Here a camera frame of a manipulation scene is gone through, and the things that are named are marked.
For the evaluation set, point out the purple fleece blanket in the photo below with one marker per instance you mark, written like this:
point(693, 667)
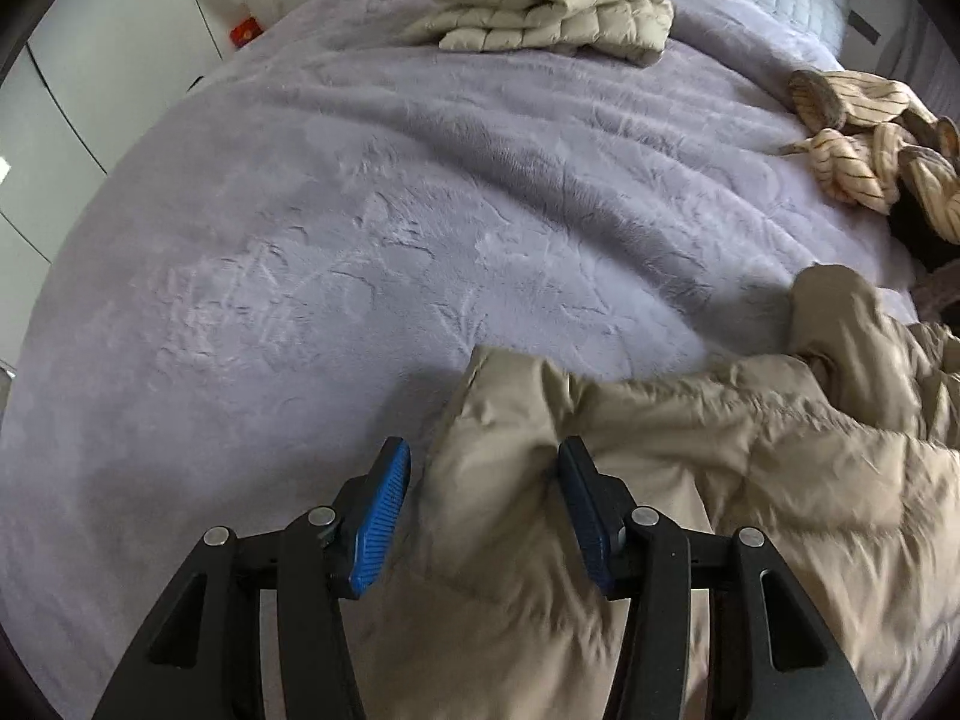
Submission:
point(300, 240)

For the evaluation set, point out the striped cream plush toy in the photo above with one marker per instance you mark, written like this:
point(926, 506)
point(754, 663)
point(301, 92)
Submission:
point(847, 165)

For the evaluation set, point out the folded beige puffer jacket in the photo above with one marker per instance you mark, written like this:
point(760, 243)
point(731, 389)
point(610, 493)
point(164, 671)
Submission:
point(540, 7)

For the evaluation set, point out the small red box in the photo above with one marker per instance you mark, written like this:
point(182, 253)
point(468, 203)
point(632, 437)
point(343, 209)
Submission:
point(245, 31)

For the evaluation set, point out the black garment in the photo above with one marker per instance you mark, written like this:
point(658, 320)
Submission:
point(930, 240)

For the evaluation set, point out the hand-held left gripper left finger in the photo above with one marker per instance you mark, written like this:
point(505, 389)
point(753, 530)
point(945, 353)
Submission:
point(382, 517)

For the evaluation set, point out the white wardrobe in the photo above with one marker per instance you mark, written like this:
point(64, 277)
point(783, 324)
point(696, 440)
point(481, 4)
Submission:
point(90, 75)

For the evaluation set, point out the beige puffer jacket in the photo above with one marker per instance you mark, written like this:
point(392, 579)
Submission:
point(540, 7)
point(750, 465)

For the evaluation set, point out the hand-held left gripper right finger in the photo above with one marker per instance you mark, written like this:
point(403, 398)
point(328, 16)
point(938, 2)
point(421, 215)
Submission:
point(589, 517)

